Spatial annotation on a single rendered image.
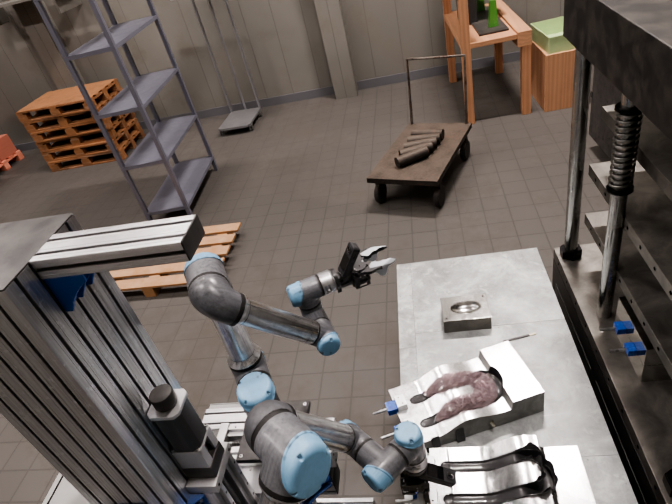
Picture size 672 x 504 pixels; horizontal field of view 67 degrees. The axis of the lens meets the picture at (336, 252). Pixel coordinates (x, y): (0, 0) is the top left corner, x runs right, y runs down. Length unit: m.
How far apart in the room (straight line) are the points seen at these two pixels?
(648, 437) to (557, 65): 4.42
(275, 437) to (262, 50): 6.82
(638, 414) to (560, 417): 0.26
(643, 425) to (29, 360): 1.84
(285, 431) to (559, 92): 5.30
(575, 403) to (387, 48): 6.00
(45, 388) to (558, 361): 1.74
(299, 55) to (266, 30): 0.54
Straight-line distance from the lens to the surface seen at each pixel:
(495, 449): 1.85
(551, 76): 5.94
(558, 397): 2.10
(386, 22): 7.34
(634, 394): 2.18
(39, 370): 1.22
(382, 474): 1.44
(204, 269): 1.48
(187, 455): 1.50
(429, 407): 2.00
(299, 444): 1.09
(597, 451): 2.00
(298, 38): 7.49
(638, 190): 2.26
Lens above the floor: 2.48
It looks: 36 degrees down
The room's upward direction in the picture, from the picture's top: 15 degrees counter-clockwise
